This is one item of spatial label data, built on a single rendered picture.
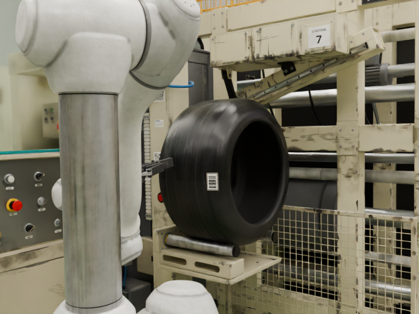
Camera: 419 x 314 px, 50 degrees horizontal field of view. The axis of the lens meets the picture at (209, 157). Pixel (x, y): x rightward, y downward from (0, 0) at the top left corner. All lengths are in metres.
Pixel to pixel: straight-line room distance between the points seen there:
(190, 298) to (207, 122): 0.82
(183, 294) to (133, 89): 0.42
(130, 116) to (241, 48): 1.10
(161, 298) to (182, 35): 0.51
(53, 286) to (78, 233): 1.19
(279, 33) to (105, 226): 1.33
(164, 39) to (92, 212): 0.33
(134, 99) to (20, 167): 0.99
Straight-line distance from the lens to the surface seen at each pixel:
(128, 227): 1.18
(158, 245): 1.87
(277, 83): 2.07
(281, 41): 1.94
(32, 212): 1.93
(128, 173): 1.08
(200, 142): 1.58
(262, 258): 1.96
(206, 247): 1.75
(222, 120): 1.61
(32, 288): 1.93
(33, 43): 0.77
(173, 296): 0.94
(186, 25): 0.84
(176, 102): 1.95
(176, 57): 0.87
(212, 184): 1.55
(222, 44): 2.10
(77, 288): 0.84
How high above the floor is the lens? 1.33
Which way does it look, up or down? 3 degrees down
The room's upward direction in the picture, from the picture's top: 1 degrees counter-clockwise
